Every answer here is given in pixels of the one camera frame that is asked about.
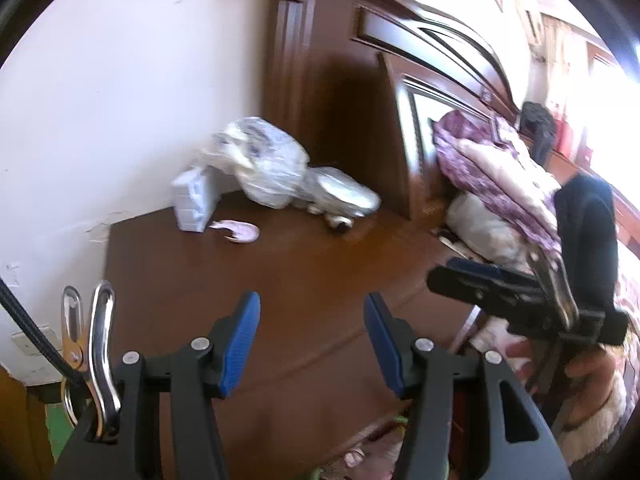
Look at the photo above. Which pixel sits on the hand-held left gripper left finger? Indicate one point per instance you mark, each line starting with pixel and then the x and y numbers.
pixel 240 345

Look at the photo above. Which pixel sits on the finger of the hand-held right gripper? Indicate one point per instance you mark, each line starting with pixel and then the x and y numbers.
pixel 480 292
pixel 475 266

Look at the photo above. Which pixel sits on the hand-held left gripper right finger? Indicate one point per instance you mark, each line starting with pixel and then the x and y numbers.
pixel 385 350

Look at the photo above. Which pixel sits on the torn pink wrapper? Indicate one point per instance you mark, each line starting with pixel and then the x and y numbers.
pixel 240 231

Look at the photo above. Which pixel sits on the silver tube black cap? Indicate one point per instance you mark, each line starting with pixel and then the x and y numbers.
pixel 340 224

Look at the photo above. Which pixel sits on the clear bag of cotton pads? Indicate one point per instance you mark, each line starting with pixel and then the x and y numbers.
pixel 345 192

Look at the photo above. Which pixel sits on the white tissue pack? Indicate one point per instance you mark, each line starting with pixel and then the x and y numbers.
pixel 195 200

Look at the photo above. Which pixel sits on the white plastic bag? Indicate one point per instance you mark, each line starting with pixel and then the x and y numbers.
pixel 265 165

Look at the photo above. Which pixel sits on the person's right forearm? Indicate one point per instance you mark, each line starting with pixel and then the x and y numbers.
pixel 600 425

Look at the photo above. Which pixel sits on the person's right hand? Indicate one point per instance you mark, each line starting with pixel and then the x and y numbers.
pixel 595 370

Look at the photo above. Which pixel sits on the grey pillow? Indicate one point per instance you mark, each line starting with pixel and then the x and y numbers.
pixel 480 230

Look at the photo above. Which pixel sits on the silver metal clip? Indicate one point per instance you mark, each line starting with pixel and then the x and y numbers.
pixel 552 285
pixel 100 360

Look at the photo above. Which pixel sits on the wooden nightstand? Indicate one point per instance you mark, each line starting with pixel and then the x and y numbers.
pixel 300 285

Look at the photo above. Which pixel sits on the purple lace pillow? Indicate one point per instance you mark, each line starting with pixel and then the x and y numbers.
pixel 495 175

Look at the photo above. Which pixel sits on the black cloth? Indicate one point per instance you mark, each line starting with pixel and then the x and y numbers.
pixel 540 125

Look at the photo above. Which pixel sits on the curtain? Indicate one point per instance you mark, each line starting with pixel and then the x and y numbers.
pixel 565 70

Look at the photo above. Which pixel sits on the green floor mat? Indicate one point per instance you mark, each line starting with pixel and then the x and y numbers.
pixel 60 430

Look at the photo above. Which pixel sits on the wooden headboard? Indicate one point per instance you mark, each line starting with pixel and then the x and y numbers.
pixel 340 85

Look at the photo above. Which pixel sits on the beige wall socket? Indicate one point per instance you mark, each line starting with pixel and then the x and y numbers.
pixel 35 342

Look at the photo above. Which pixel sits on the wooden door frame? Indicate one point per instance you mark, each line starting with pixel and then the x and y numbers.
pixel 20 425

